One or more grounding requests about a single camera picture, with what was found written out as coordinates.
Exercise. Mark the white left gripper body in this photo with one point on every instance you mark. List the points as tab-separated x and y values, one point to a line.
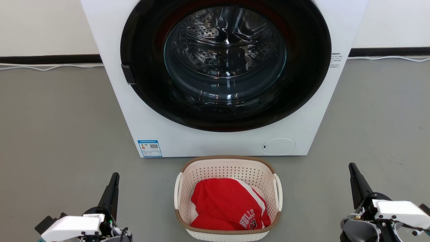
70	227

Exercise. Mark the blue energy label sticker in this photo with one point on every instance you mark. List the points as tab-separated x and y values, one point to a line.
149	148

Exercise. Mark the white front-load washing machine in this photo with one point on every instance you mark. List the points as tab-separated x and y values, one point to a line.
134	117

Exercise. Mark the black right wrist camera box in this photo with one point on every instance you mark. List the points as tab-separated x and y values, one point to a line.
426	209

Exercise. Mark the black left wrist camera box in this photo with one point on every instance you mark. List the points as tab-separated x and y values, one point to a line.
45	223

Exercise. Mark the round black glass washer door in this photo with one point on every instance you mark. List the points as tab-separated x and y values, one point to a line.
147	101

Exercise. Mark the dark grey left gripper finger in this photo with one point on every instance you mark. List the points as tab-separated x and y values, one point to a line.
110	196

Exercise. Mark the white perforated laundry basket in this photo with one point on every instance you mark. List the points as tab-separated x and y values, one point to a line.
228	168

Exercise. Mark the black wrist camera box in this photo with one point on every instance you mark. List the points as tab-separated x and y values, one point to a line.
426	209
45	223

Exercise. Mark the round white filter cover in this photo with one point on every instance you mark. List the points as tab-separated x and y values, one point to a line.
278	146

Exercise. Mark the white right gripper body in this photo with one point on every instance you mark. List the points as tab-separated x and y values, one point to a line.
399	210

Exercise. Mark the red basketball jersey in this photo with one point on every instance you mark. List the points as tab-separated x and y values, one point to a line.
221	201

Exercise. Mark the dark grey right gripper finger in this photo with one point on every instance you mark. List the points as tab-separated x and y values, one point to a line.
358	186

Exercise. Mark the steel washing drum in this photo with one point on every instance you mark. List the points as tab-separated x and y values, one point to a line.
221	50

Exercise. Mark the small printed text sticker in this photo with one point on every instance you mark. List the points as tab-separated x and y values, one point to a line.
336	60

